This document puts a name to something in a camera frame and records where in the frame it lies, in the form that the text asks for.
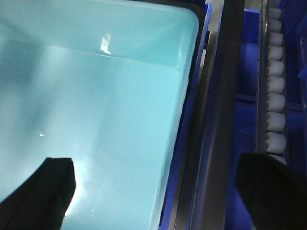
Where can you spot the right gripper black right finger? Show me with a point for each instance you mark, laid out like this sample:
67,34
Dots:
274,194

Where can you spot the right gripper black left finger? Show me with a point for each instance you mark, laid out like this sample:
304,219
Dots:
41,201

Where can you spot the light cyan plastic bin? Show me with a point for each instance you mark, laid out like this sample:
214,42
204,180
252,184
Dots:
102,82

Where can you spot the white roller track right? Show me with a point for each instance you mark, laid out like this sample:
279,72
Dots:
275,117

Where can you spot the blue bin lower level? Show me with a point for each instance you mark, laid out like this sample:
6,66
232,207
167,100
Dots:
237,217

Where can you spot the blue bin under cyan bin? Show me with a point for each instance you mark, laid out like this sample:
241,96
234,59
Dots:
187,115

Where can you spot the dark steel divider rail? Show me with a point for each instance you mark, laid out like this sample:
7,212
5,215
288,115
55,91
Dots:
201,195

